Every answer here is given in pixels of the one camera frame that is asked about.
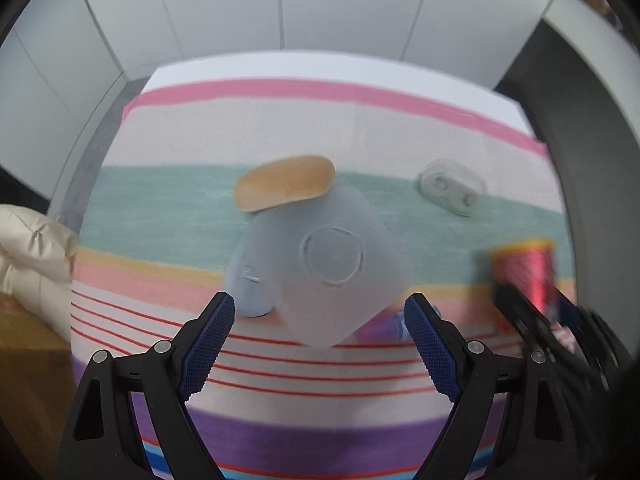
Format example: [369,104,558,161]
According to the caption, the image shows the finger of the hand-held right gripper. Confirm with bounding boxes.
[492,282,556,356]
[552,286,584,334]

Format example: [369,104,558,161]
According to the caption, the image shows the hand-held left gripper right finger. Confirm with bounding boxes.
[404,292,586,480]

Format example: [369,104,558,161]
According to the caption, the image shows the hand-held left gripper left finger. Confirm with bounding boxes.
[57,291,236,480]

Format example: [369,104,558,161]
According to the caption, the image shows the red metal can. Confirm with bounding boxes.
[490,239,557,321]

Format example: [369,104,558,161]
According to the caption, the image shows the small purple bottle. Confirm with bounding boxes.
[357,305,416,345]

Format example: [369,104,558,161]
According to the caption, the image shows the translucent square plastic container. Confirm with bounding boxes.
[245,182,412,348]

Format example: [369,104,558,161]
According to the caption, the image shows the clear plastic case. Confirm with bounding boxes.
[417,158,488,217]

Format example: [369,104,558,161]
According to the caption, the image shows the brown cardboard box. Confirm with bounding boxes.
[0,292,73,461]

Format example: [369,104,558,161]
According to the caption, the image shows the striped colourful cloth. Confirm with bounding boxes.
[70,77,578,480]

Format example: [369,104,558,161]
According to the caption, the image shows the cream padded armchair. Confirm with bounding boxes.
[0,203,78,343]

